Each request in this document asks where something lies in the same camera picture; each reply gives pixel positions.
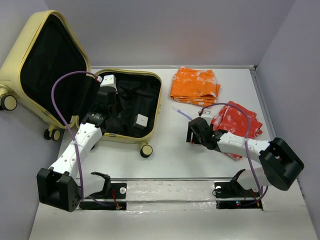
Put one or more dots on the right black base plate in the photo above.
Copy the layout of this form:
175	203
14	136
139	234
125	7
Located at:
234	197

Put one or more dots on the yellow suitcase with black lining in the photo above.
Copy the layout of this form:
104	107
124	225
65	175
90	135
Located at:
49	72

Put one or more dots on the orange cloth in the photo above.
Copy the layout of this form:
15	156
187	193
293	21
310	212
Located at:
195	87

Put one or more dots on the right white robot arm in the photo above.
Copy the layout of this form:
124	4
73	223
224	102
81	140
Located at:
280	165

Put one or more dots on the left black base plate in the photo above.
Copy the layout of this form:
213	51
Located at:
113	199

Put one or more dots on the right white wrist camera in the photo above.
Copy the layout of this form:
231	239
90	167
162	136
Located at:
206	114

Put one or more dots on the purple toothbrush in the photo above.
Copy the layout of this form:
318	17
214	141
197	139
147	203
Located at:
182	113

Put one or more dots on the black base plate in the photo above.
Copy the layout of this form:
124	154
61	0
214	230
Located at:
113	199
234	197

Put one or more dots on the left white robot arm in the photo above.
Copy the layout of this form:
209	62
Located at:
62	185

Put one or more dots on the small white box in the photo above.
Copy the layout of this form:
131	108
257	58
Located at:
141	121

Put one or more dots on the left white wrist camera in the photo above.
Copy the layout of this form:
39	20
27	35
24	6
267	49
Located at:
109	81

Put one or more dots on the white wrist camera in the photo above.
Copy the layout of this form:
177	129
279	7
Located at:
206	114
109	81

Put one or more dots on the red cloth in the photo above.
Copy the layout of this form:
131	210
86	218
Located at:
233	121

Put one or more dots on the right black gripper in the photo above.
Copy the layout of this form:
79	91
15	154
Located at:
189	137

